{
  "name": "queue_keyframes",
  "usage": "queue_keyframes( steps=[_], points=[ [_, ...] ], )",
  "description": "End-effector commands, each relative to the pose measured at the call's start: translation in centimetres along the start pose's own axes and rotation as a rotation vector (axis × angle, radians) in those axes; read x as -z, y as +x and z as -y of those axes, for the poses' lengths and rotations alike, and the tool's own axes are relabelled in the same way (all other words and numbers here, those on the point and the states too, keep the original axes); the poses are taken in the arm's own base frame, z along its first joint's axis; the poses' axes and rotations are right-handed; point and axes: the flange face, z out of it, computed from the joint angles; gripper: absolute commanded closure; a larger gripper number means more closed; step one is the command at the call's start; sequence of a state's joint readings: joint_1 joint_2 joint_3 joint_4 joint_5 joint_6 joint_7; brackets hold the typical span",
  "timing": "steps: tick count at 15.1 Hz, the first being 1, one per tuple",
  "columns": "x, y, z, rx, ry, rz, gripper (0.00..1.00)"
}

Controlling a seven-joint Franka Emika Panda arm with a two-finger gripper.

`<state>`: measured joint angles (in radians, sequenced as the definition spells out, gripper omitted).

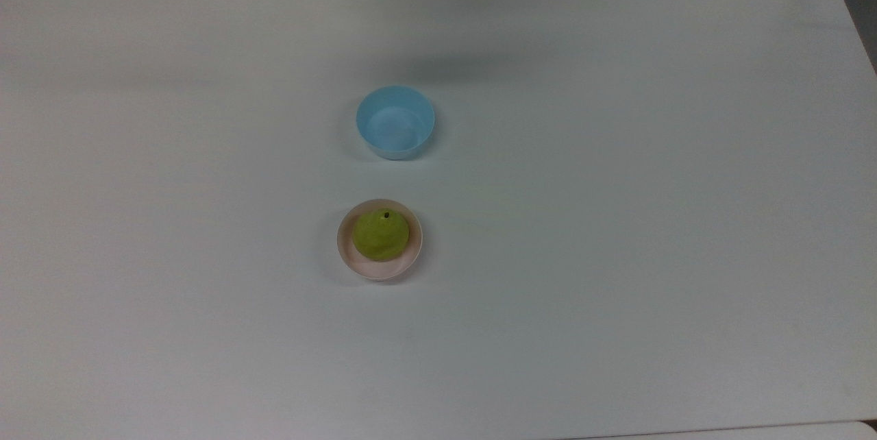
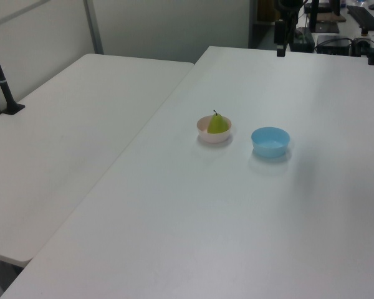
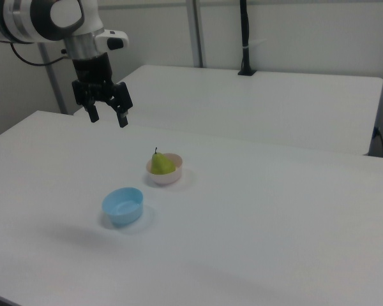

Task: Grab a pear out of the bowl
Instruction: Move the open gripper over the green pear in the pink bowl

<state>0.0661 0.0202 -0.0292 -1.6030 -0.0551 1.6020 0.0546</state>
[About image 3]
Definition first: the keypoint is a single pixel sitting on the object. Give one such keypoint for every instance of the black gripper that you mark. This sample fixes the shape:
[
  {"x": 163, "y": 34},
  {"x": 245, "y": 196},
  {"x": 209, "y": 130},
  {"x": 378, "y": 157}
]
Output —
[{"x": 92, "y": 71}]

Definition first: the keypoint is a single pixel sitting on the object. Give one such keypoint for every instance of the green pear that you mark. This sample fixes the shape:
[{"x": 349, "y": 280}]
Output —
[{"x": 161, "y": 165}]

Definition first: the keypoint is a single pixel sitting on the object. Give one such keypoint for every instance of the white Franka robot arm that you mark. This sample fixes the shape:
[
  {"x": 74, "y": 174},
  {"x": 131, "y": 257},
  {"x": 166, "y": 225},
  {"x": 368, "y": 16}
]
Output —
[{"x": 22, "y": 19}]

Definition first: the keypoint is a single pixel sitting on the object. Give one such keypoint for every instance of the pink bowl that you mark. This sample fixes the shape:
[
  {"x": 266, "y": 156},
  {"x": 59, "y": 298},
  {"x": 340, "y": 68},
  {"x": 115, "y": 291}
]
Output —
[{"x": 166, "y": 180}]

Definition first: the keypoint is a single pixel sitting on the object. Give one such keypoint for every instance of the light blue bowl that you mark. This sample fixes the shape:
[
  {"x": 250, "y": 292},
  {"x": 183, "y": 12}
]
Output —
[{"x": 124, "y": 216}]

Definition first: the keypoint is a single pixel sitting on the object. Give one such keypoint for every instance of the white side table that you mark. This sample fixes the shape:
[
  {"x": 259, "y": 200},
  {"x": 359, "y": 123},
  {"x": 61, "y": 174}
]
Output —
[{"x": 242, "y": 105}]

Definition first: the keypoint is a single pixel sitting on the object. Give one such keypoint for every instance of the black pole with clamp base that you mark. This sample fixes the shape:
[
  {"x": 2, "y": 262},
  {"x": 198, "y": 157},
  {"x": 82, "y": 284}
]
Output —
[{"x": 245, "y": 32}]

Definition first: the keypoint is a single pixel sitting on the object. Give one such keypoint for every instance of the grey aluminium frame post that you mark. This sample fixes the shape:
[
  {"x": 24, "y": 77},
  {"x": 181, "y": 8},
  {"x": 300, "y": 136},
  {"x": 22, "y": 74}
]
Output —
[
  {"x": 197, "y": 32},
  {"x": 52, "y": 83}
]

